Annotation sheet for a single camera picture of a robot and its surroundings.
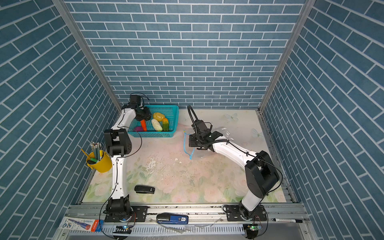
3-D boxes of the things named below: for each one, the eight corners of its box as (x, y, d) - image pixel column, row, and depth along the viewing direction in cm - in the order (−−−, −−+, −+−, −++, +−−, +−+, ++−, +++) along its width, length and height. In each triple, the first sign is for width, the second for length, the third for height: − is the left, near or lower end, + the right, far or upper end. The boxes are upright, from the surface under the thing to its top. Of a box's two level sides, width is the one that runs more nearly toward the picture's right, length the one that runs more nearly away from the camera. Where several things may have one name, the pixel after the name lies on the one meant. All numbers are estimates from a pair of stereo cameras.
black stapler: (135, 193, 82) (133, 191, 78) (137, 187, 84) (134, 185, 80) (154, 193, 82) (152, 191, 79) (155, 187, 84) (153, 185, 81)
